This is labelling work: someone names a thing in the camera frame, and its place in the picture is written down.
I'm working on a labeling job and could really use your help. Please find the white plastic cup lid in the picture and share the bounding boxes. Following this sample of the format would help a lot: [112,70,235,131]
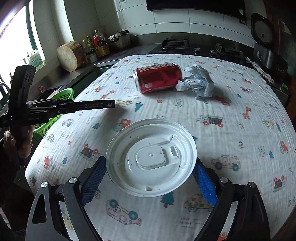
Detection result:
[106,118,197,198]

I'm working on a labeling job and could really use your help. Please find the red cola can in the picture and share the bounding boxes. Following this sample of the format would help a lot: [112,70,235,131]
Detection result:
[133,63,182,94]

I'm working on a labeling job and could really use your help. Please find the white paper ball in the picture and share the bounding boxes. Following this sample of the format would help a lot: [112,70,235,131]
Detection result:
[175,65,215,97]

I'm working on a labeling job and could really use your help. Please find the steel kitchen sink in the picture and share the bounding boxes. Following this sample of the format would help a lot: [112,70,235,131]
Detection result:
[37,85,63,99]

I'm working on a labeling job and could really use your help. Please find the person left hand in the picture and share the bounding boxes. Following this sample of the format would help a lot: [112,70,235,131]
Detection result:
[4,126,35,158]

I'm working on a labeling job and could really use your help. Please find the green perforated plastic basket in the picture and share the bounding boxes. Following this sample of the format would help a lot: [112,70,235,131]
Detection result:
[32,87,75,137]

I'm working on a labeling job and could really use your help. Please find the detergent bottle on sill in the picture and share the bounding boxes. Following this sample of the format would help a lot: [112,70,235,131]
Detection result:
[23,49,45,71]

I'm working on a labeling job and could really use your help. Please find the green cabinet doors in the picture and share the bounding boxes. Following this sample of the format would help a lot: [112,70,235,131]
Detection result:
[71,65,111,96]

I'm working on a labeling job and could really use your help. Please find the round wooden chopping block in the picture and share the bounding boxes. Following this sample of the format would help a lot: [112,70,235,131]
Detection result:
[57,41,86,72]

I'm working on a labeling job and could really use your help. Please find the white patterned table cloth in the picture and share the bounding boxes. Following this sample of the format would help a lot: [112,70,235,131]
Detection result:
[25,54,295,240]

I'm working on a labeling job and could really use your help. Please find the oil and sauce bottle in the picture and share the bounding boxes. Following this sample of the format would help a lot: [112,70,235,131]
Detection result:
[82,29,110,63]

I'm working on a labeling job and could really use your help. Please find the steel cooking pot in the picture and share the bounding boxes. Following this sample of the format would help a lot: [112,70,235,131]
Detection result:
[108,30,130,50]

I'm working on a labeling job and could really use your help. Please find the white rag on counter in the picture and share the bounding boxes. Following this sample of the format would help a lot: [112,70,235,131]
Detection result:
[246,57,275,85]

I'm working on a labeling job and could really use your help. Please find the black gas stove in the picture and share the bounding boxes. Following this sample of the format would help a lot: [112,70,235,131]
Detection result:
[149,39,245,64]

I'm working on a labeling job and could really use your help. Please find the black range hood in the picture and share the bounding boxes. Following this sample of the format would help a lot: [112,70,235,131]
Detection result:
[146,0,245,18]

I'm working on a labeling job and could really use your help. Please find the black rice cooker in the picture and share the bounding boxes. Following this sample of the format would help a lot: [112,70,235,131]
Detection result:
[251,13,288,74]

